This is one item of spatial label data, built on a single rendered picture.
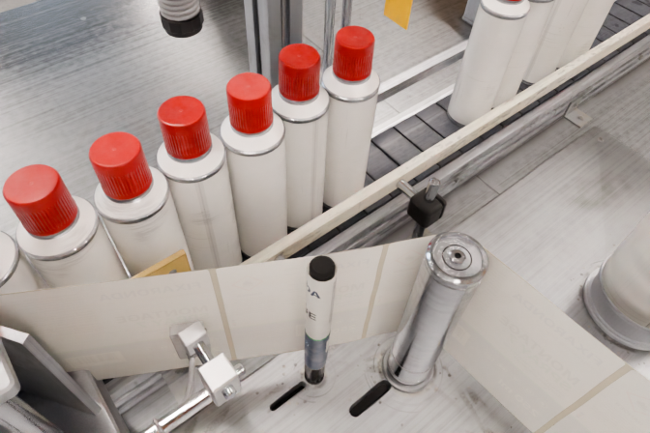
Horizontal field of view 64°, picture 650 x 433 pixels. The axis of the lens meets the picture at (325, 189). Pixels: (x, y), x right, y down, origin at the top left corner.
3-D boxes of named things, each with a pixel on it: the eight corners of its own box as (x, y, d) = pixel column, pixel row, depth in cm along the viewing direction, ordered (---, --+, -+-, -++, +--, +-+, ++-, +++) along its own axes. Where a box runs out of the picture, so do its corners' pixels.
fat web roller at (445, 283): (406, 404, 44) (460, 303, 30) (370, 361, 46) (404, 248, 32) (443, 371, 46) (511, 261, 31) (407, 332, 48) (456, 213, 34)
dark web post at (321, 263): (311, 389, 45) (319, 283, 30) (300, 373, 45) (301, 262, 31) (328, 377, 45) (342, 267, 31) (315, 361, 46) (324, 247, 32)
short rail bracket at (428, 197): (413, 262, 59) (435, 196, 50) (396, 244, 60) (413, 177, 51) (433, 247, 60) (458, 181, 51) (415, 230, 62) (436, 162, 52)
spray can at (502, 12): (468, 134, 65) (524, -19, 49) (438, 111, 67) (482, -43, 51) (495, 118, 67) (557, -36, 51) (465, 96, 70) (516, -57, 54)
